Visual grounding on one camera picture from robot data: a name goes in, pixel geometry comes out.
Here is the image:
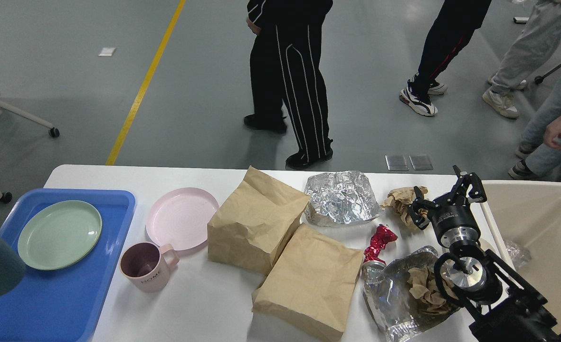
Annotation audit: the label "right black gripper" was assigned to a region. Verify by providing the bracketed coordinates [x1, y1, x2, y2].
[408, 165, 487, 248]

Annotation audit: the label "pink plate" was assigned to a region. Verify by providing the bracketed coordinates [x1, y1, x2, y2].
[145, 188, 219, 251]

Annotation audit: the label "pink HOME mug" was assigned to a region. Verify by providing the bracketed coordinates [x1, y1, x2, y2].
[120, 242, 180, 294]

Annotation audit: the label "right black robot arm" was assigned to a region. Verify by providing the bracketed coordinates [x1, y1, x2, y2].
[408, 165, 561, 342]

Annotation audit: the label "right metal floor plate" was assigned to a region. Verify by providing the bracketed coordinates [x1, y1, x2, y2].
[409, 154, 434, 171]

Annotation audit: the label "metal floor plate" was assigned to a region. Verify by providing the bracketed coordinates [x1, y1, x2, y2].
[409, 154, 434, 171]
[385, 154, 410, 171]

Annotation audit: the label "crumpled brown paper ball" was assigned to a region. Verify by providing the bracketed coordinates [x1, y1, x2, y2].
[380, 186, 418, 229]

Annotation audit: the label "left metal floor plate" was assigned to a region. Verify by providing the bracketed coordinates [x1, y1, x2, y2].
[385, 154, 410, 171]

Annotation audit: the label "red crumpled foil wrapper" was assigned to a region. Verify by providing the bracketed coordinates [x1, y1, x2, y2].
[363, 224, 398, 266]

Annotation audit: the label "brown paper in foil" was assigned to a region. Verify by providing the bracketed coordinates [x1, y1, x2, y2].
[408, 266, 458, 315]

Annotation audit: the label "beige plastic bin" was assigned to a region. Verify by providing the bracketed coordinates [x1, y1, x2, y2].
[484, 181, 561, 333]

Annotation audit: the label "crumpled foil sheet top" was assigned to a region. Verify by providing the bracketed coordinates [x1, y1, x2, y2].
[304, 171, 382, 227]

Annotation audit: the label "crumpled foil sheet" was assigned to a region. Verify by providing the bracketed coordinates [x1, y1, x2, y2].
[361, 246, 460, 342]
[304, 171, 382, 227]

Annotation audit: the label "person light blue jeans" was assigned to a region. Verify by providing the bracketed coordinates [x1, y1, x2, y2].
[508, 78, 561, 180]

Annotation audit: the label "crumpled foil sheet bottom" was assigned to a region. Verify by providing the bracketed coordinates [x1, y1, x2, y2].
[361, 246, 460, 342]

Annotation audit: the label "tripod stand leg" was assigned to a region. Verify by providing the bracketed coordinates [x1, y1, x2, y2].
[534, 62, 561, 85]

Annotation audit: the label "lower brown paper bag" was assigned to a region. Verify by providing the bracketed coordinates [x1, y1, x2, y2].
[252, 224, 363, 342]

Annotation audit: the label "brown paper bag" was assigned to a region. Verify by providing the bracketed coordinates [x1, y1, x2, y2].
[252, 224, 363, 342]
[207, 167, 309, 275]

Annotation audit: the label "person black red-striped pants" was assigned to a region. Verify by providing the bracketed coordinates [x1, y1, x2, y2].
[399, 0, 491, 117]

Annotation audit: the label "person grey sweatpants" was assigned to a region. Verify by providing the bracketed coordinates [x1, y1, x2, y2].
[482, 0, 561, 119]

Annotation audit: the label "upper brown paper bag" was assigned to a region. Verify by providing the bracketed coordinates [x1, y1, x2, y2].
[207, 167, 309, 275]

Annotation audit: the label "person black white-striped pants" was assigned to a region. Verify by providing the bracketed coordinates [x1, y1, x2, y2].
[243, 0, 333, 170]

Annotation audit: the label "light green plate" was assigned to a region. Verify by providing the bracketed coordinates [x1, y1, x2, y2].
[17, 200, 103, 271]

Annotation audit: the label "blue plastic tray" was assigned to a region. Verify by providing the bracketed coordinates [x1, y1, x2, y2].
[0, 189, 135, 342]

